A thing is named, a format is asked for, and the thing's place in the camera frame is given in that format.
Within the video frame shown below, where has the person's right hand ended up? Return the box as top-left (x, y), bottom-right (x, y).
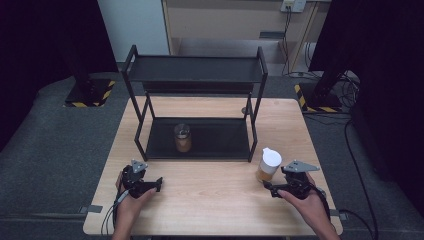
top-left (277, 172), bottom-right (332, 228)

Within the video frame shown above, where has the bundle of floor cables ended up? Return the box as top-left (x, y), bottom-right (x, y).
top-left (337, 70), bottom-right (362, 109)

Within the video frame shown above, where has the black cable from power strip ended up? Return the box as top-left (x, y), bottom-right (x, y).
top-left (280, 6), bottom-right (313, 78)

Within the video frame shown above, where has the person's left hand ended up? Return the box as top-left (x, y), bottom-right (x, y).
top-left (114, 171), bottom-right (158, 232)

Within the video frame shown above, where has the black two-tier metal rack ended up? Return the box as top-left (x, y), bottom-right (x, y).
top-left (120, 44), bottom-right (269, 164)

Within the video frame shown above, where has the grey table bracket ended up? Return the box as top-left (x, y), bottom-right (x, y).
top-left (328, 208), bottom-right (348, 221)
top-left (78, 204), bottom-right (104, 215)

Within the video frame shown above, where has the white power strip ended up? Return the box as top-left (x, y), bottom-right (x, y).
top-left (280, 0), bottom-right (307, 14)

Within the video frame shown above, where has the glass jar with white lid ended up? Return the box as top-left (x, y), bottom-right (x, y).
top-left (255, 147), bottom-right (283, 184)

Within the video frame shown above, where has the dark curtain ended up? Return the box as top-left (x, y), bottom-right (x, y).
top-left (0, 0), bottom-right (120, 152)
top-left (307, 0), bottom-right (424, 209)

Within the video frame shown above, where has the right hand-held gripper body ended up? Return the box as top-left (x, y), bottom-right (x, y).
top-left (280, 159), bottom-right (321, 201)

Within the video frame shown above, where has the right hand-held gripper cable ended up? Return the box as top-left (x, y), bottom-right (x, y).
top-left (309, 183), bottom-right (332, 223)

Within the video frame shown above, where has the grey cabinet handle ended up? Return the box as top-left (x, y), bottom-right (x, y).
top-left (258, 31), bottom-right (286, 40)

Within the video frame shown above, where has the glass jar with metal lid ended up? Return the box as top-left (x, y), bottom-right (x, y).
top-left (173, 123), bottom-right (193, 154)

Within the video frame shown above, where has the left hand-held gripper cable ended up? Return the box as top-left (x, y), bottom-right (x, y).
top-left (100, 189), bottom-right (130, 238)

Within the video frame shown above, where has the long black floor cable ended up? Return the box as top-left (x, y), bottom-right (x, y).
top-left (336, 119), bottom-right (380, 240)

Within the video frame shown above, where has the hand-held gripper cable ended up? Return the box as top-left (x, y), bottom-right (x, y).
top-left (309, 183), bottom-right (332, 223)
top-left (100, 189), bottom-right (130, 238)

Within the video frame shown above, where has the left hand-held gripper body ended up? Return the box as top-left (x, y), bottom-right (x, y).
top-left (120, 158), bottom-right (150, 200)

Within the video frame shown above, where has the black stand with striped base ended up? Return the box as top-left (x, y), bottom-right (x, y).
top-left (293, 61), bottom-right (348, 114)
top-left (62, 49), bottom-right (117, 109)

